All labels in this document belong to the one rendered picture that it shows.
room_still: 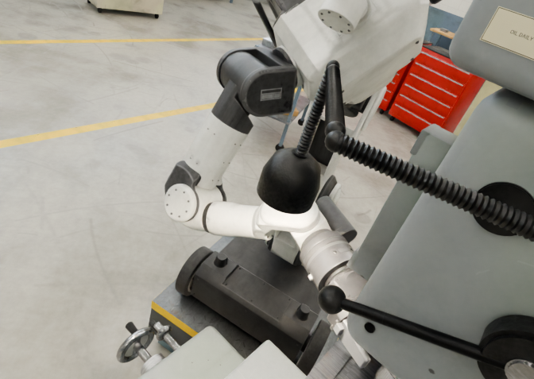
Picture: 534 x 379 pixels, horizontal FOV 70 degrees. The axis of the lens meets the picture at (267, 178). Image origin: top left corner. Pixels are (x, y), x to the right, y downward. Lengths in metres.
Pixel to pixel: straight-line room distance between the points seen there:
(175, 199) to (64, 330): 1.31
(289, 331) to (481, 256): 1.09
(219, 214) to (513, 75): 0.59
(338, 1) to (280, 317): 1.07
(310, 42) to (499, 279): 0.53
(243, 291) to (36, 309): 1.03
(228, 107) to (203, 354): 0.66
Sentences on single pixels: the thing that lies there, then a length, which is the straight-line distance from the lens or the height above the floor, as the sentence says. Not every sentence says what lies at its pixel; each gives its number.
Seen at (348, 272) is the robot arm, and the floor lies 1.27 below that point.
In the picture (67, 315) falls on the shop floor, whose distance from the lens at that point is 2.07.
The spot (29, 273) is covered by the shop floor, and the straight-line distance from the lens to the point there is 2.25.
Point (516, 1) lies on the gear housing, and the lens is 0.31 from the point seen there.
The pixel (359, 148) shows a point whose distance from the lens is 0.24.
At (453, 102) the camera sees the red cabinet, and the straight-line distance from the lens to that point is 5.06.
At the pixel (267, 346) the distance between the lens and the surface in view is 1.03.
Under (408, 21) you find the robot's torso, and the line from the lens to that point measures 0.78.
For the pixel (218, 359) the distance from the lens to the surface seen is 1.12.
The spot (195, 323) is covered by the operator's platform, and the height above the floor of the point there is 0.40.
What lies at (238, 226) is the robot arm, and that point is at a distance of 0.76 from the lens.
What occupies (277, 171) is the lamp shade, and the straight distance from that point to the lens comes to 0.43.
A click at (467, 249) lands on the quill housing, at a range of 0.37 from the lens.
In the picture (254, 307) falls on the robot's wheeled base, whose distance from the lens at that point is 1.42.
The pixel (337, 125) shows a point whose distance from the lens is 0.26.
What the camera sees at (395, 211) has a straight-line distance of 0.47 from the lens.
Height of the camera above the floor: 1.68
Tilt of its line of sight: 32 degrees down
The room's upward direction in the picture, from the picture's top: 19 degrees clockwise
